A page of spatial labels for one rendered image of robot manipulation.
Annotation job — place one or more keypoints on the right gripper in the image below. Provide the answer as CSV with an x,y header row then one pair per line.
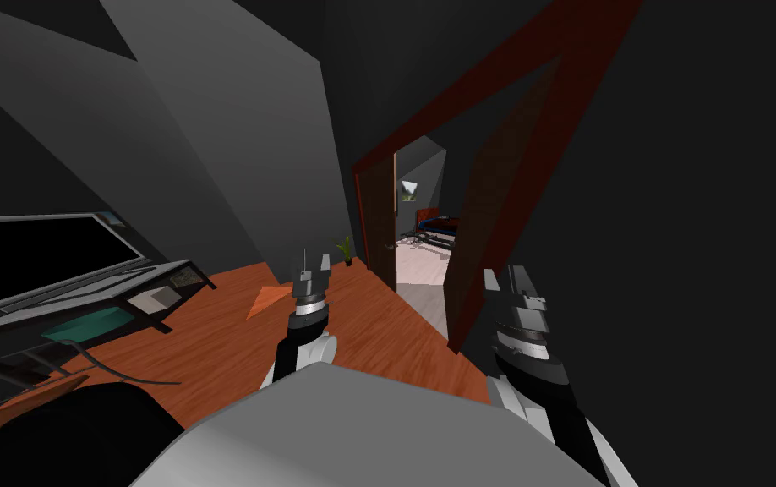
x,y
524,308

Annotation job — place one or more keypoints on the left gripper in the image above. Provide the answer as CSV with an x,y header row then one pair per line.
x,y
310,287

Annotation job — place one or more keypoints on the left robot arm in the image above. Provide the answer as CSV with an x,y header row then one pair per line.
x,y
303,338

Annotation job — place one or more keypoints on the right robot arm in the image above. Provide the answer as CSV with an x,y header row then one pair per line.
x,y
550,392

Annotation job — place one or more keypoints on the small green potted plant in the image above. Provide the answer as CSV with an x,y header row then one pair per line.
x,y
345,249

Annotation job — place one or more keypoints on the dark brown door leaf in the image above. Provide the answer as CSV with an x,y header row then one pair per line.
x,y
489,223
380,216

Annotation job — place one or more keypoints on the bed with blue cover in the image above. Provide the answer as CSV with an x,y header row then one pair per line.
x,y
439,226

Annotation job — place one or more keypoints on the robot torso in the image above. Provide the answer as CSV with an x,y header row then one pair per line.
x,y
361,433

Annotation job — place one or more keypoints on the dark stand with television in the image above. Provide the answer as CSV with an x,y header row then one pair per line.
x,y
43,270

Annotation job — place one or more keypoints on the small wall picture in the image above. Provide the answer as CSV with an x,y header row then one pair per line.
x,y
408,191

